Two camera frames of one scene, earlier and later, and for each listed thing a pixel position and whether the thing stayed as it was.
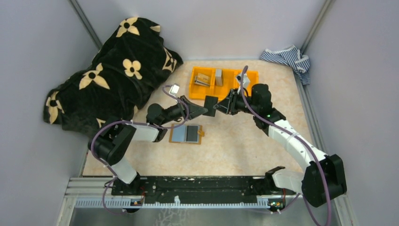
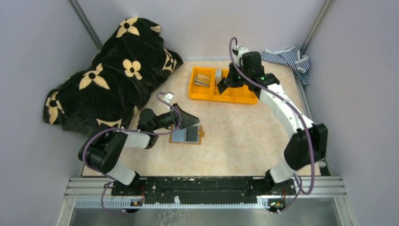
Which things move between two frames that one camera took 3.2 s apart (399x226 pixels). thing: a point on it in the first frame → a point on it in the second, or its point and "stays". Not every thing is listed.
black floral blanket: [132, 60] stays
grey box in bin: [219, 77] stays
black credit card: [210, 101] → [221, 86]
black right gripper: [232, 101] → [233, 76]
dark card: [192, 133] stays
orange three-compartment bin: [216, 81] stays
